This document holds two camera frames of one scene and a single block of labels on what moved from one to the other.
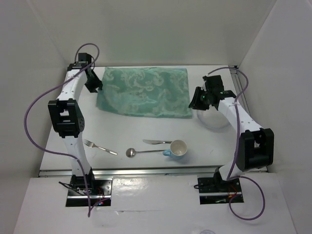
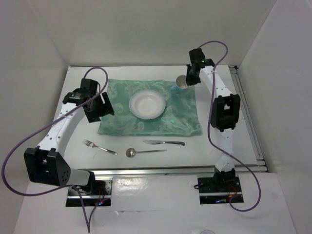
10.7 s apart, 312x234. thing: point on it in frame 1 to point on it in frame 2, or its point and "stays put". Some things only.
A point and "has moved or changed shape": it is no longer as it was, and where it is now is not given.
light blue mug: (178, 149) to (181, 83)
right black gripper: (195, 103) to (189, 80)
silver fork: (92, 145) stays put
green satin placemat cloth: (158, 91) to (181, 117)
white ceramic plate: (212, 119) has moved or changed shape
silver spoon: (130, 152) stays put
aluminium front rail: (69, 172) stays put
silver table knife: (156, 142) stays put
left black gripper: (91, 88) to (106, 108)
